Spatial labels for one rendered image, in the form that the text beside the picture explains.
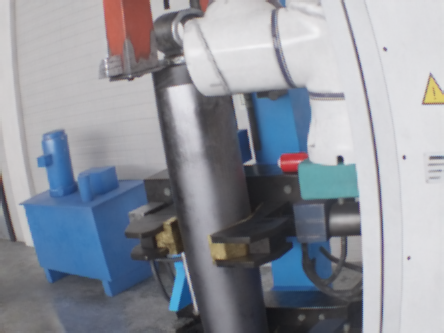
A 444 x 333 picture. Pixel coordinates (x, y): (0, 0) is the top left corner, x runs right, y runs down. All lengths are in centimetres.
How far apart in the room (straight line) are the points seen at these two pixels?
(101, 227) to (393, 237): 354
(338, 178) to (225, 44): 28
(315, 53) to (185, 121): 100
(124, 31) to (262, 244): 72
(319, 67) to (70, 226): 360
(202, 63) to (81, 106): 413
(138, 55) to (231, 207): 52
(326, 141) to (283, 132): 134
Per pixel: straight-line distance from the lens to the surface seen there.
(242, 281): 222
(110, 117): 511
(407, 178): 103
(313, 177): 120
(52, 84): 553
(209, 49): 119
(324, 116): 117
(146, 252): 229
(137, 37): 201
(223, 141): 212
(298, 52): 115
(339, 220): 211
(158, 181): 255
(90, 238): 452
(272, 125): 252
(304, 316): 243
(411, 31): 98
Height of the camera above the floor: 159
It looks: 12 degrees down
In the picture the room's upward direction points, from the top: 10 degrees counter-clockwise
